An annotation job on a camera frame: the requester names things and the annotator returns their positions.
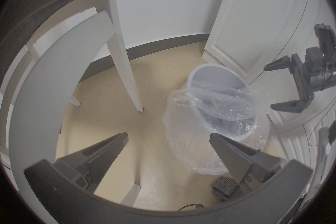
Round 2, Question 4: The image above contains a white wardrobe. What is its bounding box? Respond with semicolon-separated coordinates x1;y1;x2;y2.
202;0;336;173

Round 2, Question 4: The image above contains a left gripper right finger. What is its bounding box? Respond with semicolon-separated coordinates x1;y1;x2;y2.
209;132;283;193

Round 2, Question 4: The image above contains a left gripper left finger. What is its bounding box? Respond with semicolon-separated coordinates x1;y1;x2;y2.
54;132;129;193

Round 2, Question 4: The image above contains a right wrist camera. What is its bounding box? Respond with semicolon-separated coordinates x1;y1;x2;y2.
304;47;325;73

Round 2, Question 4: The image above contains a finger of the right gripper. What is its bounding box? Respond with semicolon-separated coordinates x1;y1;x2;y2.
264;56;292;72
270;99;307;114

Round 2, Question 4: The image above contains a clear plastic bag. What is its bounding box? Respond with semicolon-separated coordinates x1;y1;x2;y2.
161;81;272;176

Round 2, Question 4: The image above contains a black cable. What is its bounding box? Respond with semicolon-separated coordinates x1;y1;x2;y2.
178;203;204;212

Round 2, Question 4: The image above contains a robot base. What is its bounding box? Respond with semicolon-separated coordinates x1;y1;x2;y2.
211;176;240;201

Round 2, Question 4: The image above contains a white trash bin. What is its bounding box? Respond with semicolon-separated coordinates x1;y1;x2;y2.
187;64;270;175

